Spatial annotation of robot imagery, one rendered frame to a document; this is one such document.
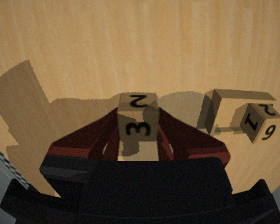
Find beige digit cube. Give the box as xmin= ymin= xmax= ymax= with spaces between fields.
xmin=241 ymin=103 xmax=280 ymax=144
xmin=117 ymin=93 xmax=159 ymax=142

